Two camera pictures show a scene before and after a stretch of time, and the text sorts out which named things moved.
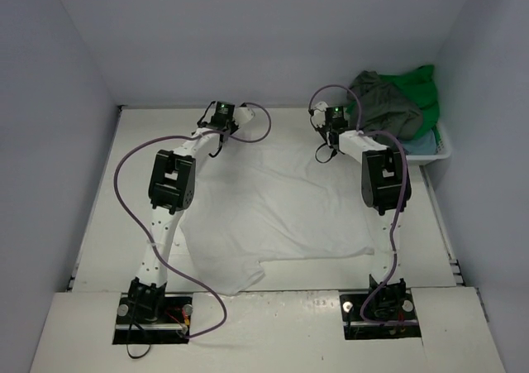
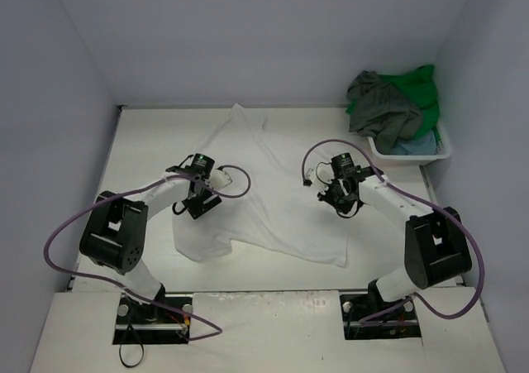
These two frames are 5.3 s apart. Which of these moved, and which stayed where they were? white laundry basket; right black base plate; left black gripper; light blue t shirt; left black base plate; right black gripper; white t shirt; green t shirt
Moved: left black gripper; white t shirt; right black gripper
Stayed: green t shirt; white laundry basket; right black base plate; light blue t shirt; left black base plate
